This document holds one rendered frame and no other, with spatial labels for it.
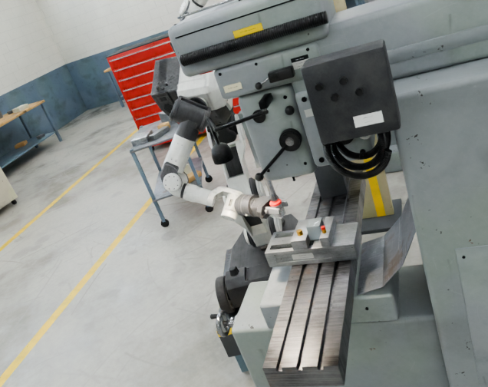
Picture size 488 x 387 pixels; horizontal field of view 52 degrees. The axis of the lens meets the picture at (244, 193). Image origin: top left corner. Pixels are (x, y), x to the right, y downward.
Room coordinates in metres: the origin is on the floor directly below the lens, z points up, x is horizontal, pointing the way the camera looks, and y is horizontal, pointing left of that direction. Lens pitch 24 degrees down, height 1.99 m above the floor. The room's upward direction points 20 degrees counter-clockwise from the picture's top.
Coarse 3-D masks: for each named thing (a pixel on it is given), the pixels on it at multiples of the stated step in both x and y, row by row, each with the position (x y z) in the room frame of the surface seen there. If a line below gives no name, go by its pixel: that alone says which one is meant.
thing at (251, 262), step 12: (288, 216) 2.69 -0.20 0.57; (288, 228) 2.55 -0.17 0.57; (240, 240) 2.61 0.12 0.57; (240, 252) 2.48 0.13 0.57; (252, 252) 2.43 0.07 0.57; (264, 252) 2.39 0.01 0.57; (240, 264) 2.36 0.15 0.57; (252, 264) 2.31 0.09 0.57; (264, 264) 2.24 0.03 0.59; (228, 276) 2.21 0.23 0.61; (240, 276) 2.18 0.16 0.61; (252, 276) 2.17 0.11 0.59; (264, 276) 2.13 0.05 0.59; (228, 288) 2.16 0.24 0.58; (240, 288) 2.14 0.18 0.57; (240, 300) 2.15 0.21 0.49
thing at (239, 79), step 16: (304, 48) 1.44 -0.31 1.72; (240, 64) 1.52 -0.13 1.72; (256, 64) 1.50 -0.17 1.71; (272, 64) 1.48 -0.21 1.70; (288, 64) 1.46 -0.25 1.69; (224, 80) 1.55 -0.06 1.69; (240, 80) 1.53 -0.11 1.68; (256, 80) 1.51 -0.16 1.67; (288, 80) 1.47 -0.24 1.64; (224, 96) 1.56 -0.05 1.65
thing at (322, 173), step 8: (320, 168) 2.04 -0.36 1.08; (328, 168) 2.03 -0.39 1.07; (320, 176) 2.05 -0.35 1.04; (328, 176) 2.03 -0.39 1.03; (336, 176) 2.03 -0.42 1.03; (344, 176) 2.08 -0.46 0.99; (320, 184) 2.05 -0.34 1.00; (328, 184) 2.04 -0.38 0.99; (336, 184) 2.03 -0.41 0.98; (344, 184) 2.02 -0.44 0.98; (320, 192) 2.05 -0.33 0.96; (328, 192) 2.04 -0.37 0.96; (336, 192) 2.03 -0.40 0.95; (344, 192) 2.02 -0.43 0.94
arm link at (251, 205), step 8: (248, 200) 1.78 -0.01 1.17; (256, 200) 1.78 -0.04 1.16; (264, 200) 1.76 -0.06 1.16; (240, 208) 1.80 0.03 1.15; (248, 208) 1.77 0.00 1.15; (256, 208) 1.74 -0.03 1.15; (264, 208) 1.72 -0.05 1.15; (248, 216) 1.79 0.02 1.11; (256, 216) 1.75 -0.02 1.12; (264, 216) 1.71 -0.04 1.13
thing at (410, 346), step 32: (256, 288) 1.86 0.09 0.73; (416, 288) 1.49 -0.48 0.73; (256, 320) 1.65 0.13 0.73; (416, 320) 1.35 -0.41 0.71; (256, 352) 1.61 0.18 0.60; (352, 352) 1.45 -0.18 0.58; (384, 352) 1.41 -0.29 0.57; (416, 352) 1.36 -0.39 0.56; (256, 384) 1.64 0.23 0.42; (352, 384) 1.47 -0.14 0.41; (384, 384) 1.42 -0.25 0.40; (416, 384) 1.37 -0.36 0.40; (448, 384) 1.32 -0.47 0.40
